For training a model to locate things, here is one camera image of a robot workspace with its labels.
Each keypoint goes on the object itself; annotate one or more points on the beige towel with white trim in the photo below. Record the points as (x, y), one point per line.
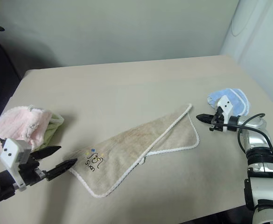
(136, 144)

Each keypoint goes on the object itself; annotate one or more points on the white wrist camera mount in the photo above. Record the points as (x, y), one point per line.
(12, 154)
(226, 106)

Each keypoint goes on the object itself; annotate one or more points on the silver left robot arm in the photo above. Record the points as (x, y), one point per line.
(3, 185)

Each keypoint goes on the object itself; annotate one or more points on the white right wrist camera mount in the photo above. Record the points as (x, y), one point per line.
(226, 106)

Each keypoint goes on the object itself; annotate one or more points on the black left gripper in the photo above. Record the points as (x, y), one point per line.
(30, 173)

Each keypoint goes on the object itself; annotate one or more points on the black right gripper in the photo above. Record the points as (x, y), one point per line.
(218, 120)

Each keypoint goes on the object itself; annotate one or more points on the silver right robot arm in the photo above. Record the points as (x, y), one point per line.
(260, 168)

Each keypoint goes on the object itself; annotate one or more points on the green towel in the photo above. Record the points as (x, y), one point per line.
(52, 130)

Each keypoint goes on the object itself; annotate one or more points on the pink towel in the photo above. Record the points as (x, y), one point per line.
(17, 123)

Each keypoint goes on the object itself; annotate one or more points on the blue towel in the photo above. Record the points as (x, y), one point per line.
(237, 100)

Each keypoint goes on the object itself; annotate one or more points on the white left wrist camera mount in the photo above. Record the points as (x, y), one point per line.
(12, 154)

